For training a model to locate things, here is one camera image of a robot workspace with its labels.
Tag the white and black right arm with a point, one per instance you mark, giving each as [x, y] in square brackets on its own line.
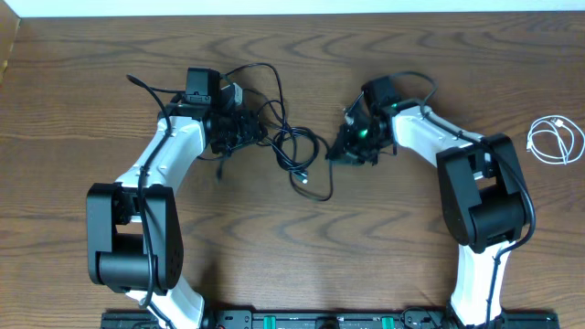
[484, 199]

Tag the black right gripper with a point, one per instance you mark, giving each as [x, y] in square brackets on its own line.
[345, 152]

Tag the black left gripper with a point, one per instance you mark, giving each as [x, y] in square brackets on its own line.
[252, 132]

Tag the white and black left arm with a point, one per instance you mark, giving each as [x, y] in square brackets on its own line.
[134, 241]

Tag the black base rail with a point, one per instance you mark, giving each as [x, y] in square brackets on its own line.
[411, 318]

